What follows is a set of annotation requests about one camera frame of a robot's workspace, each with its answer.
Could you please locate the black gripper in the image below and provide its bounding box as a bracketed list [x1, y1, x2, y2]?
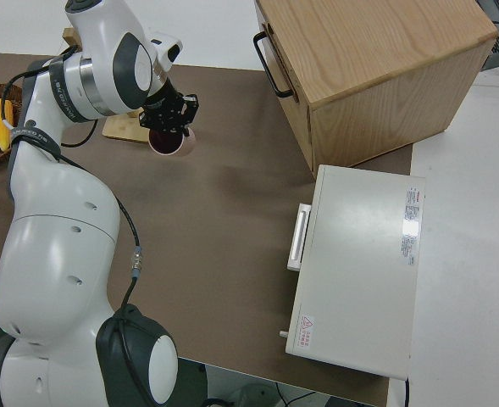
[138, 78, 200, 137]

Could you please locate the pink mug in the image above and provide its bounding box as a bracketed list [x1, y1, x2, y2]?
[147, 125, 197, 157]

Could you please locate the brown table mat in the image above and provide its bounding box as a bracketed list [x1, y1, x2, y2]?
[0, 51, 415, 407]

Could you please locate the light wooden cabinet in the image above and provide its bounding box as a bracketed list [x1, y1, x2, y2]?
[255, 0, 499, 170]

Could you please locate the white toaster oven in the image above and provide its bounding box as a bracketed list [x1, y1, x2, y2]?
[285, 164, 427, 381]

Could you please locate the black rounded stand base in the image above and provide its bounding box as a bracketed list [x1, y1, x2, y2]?
[175, 358, 210, 407]

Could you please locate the grey round container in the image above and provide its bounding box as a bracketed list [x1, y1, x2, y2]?
[231, 381, 282, 407]

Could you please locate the black cabinet handle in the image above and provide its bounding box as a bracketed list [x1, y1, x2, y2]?
[252, 31, 296, 98]

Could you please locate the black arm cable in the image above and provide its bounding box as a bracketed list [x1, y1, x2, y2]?
[1, 46, 159, 407]

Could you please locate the white oven door handle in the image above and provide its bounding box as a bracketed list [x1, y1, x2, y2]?
[286, 203, 313, 272]

